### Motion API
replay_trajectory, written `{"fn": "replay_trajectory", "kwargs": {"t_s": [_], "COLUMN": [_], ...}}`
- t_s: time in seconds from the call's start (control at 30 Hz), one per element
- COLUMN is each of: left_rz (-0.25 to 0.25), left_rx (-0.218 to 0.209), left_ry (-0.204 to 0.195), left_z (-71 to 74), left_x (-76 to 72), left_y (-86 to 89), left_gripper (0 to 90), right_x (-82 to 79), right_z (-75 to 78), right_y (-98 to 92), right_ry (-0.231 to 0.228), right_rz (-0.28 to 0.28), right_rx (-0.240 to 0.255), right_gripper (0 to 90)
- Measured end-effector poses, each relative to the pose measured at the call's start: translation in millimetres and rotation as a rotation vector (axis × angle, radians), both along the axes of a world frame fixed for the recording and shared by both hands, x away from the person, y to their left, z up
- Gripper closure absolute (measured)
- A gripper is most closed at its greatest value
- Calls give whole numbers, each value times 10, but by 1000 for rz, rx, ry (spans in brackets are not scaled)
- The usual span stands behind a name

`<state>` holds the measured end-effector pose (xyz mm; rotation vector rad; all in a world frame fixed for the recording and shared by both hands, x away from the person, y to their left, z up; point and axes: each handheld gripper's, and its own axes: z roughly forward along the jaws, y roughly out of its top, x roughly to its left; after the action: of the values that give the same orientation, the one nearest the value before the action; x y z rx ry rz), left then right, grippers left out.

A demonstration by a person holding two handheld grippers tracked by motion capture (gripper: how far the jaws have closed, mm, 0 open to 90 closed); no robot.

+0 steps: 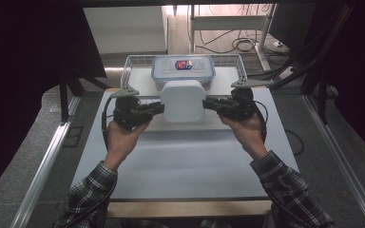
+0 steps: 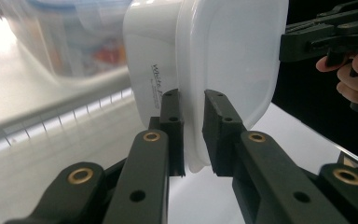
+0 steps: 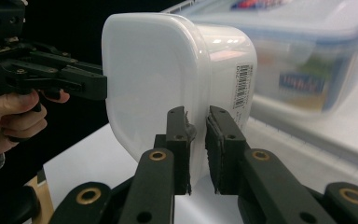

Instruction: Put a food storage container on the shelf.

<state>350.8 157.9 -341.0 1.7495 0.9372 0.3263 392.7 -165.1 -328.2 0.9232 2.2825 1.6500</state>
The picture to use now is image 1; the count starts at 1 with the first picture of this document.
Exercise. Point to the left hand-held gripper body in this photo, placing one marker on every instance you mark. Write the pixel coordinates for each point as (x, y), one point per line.
(126, 112)

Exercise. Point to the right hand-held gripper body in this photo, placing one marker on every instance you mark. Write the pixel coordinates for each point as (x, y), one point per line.
(240, 104)

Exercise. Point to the white square lidded box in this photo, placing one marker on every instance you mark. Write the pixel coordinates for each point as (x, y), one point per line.
(183, 101)

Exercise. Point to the clear lidded food container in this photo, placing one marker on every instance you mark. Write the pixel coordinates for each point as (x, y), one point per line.
(183, 71)

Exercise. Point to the person's left hand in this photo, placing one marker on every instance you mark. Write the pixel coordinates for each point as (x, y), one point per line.
(120, 142)

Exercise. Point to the person's right hand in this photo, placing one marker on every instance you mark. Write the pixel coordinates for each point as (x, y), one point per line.
(250, 136)

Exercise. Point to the white power strip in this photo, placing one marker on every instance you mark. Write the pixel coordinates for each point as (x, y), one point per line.
(286, 72)

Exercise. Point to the black metal stand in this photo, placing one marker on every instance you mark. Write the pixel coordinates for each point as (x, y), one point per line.
(321, 95)
(65, 95)

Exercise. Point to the white cabinet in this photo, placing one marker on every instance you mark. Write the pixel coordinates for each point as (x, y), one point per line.
(125, 30)

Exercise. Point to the black curtain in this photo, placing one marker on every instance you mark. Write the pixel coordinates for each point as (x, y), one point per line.
(28, 63)

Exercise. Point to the white metal desk frame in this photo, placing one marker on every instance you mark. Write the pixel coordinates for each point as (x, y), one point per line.
(228, 22)

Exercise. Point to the aluminium rail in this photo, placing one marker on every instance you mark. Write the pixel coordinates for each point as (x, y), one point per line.
(342, 158)
(41, 171)

